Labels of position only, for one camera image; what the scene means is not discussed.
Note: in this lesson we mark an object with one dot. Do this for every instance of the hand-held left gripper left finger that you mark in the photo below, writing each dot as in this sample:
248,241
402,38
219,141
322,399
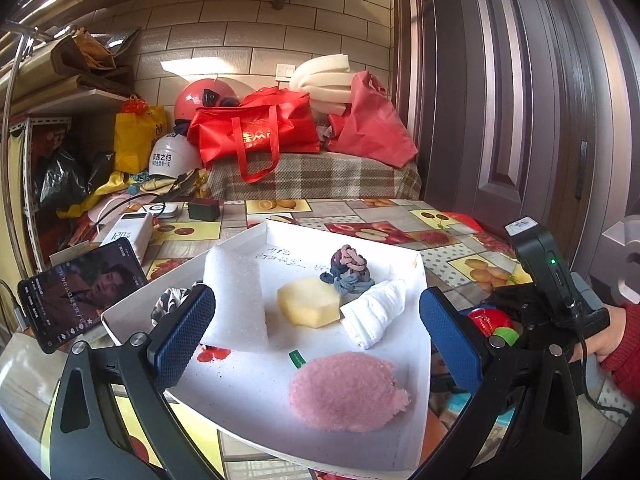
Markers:
185,330

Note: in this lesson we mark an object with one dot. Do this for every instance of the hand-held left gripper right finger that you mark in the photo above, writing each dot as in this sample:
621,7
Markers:
450,345

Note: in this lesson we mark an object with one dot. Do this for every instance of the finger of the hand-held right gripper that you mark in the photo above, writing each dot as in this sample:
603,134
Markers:
505,294

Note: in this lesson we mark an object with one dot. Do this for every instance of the black white patterned scrunchie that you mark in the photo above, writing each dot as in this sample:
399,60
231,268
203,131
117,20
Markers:
167,302

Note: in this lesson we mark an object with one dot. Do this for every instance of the white foam block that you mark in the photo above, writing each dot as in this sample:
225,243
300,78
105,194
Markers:
235,300

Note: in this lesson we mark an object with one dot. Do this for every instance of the white cloth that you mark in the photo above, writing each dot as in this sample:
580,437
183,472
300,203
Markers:
375,315

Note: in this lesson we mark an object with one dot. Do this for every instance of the white foam tray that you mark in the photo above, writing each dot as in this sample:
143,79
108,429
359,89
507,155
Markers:
260,400

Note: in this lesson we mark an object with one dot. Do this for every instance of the pink fluffy pad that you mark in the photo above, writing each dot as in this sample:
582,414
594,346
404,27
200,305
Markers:
345,392

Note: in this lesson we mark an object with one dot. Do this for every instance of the yellow sponge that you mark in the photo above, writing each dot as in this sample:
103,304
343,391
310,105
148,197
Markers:
307,302

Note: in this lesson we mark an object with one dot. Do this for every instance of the braided pink grey scrunchie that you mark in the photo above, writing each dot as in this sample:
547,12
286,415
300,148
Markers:
350,265

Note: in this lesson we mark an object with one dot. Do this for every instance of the person's right forearm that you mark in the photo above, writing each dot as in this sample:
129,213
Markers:
625,370

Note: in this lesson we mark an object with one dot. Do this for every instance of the person's right hand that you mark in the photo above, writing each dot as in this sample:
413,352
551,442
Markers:
605,335

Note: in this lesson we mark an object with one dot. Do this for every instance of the fruit print tablecloth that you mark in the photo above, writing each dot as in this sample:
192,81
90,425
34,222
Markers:
450,265

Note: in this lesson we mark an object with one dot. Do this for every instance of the light grey object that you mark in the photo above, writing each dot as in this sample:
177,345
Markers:
622,260

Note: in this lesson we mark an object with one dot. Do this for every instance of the black smartphone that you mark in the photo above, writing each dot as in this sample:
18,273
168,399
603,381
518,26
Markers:
80,295

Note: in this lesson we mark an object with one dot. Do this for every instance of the white power bank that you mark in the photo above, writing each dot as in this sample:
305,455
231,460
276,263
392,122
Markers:
130,232

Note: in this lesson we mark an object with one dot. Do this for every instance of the green tag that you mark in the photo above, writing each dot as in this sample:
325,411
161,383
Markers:
297,357

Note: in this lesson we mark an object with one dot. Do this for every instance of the black power adapter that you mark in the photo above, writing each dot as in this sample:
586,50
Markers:
202,209

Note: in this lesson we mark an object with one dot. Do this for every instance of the white charging pad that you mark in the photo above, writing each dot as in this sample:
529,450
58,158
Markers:
157,210

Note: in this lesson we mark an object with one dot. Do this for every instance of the dark brown door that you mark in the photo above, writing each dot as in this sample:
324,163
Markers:
525,110

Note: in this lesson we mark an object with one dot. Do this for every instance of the yellow cloth pile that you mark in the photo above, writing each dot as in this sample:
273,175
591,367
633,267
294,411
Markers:
105,190

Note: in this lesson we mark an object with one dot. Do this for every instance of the white helmet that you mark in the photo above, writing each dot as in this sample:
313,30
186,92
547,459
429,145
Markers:
172,155

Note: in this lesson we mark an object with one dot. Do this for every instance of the black plastic bag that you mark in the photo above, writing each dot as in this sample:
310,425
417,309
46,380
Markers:
65,175

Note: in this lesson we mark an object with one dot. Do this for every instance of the yellow shopping bag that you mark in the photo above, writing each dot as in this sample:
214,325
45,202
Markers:
132,135

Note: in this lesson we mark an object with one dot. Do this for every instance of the plaid blanket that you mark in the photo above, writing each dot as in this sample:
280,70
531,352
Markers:
325,175

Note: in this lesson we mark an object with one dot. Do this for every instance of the red nonwoven bag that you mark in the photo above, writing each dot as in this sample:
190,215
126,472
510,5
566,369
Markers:
375,125

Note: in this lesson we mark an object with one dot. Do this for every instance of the red tote bag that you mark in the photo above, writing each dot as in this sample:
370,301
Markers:
280,130

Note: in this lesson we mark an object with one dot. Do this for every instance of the red helmet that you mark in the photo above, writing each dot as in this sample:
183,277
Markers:
192,102

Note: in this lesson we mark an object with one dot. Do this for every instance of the white angle steel shelf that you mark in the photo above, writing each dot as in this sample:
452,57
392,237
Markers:
45,121

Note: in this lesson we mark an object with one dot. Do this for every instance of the cream foam sheets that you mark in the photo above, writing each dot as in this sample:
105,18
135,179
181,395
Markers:
320,75

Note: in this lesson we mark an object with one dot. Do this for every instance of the brown cardboard pieces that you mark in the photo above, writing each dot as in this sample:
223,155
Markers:
65,57

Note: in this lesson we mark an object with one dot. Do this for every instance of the chrome metal rack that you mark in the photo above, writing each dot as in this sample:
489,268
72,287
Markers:
30,27

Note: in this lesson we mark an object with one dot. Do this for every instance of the wall switch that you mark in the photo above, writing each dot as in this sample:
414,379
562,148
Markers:
285,71

